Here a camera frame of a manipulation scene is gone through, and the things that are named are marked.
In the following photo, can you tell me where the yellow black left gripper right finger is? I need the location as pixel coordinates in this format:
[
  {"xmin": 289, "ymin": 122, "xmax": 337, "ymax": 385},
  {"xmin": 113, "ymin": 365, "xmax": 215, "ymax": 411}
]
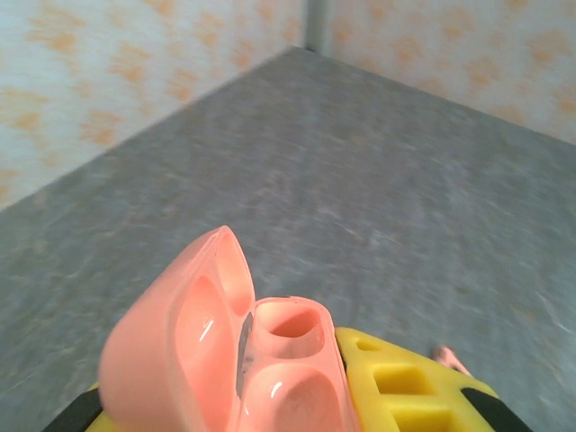
[{"xmin": 335, "ymin": 327, "xmax": 536, "ymax": 432}]

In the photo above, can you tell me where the pink earbud charging case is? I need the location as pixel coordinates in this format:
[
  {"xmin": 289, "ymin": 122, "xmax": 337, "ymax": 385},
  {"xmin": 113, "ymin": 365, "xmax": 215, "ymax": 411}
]
[{"xmin": 97, "ymin": 225, "xmax": 361, "ymax": 432}]

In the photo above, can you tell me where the aluminium corner post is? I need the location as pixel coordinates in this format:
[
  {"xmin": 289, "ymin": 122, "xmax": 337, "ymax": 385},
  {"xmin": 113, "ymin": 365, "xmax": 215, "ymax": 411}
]
[{"xmin": 304, "ymin": 0, "xmax": 333, "ymax": 53}]

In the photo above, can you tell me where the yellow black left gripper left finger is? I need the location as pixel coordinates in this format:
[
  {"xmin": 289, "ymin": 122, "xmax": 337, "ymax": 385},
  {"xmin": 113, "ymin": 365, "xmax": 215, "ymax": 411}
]
[{"xmin": 49, "ymin": 382, "xmax": 119, "ymax": 432}]

